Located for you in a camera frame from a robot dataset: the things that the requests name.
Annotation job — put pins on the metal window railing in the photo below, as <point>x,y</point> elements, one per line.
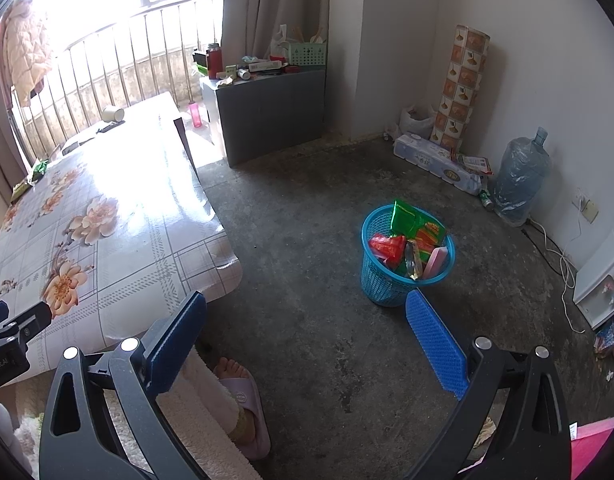
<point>112,70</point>

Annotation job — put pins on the drink can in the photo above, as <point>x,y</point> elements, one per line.
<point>486,200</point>

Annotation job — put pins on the toilet paper pack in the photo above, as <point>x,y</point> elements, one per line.
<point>432,160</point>

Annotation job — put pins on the pink slipper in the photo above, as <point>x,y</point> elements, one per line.
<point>254,410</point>

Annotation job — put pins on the green black carton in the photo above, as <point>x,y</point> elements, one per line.
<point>201,62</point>

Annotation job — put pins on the red yellow green snack bag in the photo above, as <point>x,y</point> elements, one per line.
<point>429,235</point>

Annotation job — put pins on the clear plastic wrapper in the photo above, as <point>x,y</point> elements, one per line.
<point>413,260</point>

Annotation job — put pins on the paper cup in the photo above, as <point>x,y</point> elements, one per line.
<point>113,113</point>

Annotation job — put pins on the green plastic storage basket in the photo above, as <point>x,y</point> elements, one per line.
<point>307,54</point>

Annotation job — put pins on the floral tablecloth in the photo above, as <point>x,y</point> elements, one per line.
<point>127,240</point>

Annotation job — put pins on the large green snack bag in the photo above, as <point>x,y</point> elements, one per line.
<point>404,217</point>

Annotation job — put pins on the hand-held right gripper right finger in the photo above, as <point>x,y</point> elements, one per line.
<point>434,340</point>

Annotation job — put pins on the grey brown curtain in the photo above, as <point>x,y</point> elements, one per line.
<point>2,160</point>

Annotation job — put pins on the beige curtain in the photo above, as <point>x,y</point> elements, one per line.
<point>272,0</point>

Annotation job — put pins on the crumpled paper scrap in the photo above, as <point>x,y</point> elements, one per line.
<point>486,432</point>

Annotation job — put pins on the peach quilted jacket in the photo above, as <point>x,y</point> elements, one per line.
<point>27,50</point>

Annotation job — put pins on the pink drinking bottle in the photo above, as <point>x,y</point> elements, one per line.
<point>195,116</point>

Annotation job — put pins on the blue plastic basket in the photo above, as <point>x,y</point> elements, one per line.
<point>382,280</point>

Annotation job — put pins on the dark green small packet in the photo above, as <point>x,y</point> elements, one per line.
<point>37,170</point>

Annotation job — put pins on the red foil wrapper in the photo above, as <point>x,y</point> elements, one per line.
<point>387,250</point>

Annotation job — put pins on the pink cloth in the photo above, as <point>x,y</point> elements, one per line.
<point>599,447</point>

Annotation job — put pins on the red thermos bottle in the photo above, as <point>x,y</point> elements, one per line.
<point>215,62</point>

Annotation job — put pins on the olive green small packet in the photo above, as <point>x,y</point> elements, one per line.
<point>20,190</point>

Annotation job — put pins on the grey low cabinet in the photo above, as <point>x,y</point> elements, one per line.
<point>272,115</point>

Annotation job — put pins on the tile patterned roll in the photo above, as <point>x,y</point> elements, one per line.
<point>462,85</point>

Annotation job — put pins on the person's leg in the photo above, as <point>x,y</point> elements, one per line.
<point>207,410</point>

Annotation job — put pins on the red white packet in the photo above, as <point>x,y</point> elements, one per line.
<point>475,164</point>

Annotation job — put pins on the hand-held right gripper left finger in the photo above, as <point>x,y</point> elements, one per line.
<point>177,340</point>

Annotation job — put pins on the white plastic bag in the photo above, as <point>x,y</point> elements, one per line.
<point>416,122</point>
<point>282,40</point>

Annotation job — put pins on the wall socket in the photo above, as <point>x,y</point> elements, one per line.
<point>587,209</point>

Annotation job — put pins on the white water dispenser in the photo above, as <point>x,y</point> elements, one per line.
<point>599,280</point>

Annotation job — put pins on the blue water jug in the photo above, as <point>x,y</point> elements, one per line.
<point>522,180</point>

